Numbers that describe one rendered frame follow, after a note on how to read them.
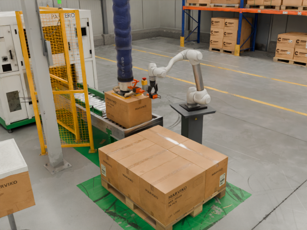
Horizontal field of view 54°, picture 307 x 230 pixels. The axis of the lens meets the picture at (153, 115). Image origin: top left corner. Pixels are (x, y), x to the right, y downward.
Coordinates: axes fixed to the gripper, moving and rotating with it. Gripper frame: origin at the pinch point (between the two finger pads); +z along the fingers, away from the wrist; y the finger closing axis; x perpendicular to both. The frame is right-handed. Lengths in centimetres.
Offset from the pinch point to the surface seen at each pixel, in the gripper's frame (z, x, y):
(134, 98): 13.3, -36.6, 3.1
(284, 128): 108, 55, -252
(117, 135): 61, -37, 34
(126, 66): -29, -49, 5
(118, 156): 53, 20, 70
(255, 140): 108, 48, -174
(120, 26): -81, -51, 9
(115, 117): 46, -61, 20
